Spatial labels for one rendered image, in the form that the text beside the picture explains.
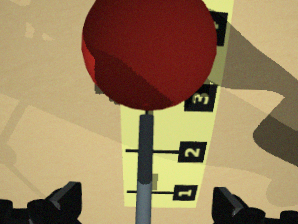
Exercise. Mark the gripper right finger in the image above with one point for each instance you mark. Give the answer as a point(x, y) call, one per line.
point(233, 206)

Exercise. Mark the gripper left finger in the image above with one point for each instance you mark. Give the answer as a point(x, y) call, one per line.
point(60, 203)

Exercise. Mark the grey jointed lamp red head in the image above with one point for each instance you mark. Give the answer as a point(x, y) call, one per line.
point(150, 50)

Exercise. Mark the pale yellow numbered strip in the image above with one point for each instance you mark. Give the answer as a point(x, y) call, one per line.
point(173, 133)

